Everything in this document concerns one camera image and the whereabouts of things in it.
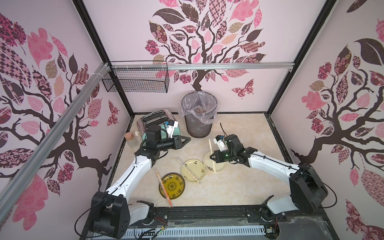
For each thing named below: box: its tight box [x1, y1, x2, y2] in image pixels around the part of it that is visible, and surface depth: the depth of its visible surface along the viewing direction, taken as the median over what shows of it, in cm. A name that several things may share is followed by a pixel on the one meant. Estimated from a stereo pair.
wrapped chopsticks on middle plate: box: [175, 157, 202, 184], surface depth 89 cm
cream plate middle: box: [181, 159, 206, 183], surface depth 90 cm
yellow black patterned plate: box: [159, 172, 186, 200], surface depth 85 cm
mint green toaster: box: [136, 109, 181, 143], surface depth 94 cm
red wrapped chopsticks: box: [155, 169, 173, 208], surface depth 83 cm
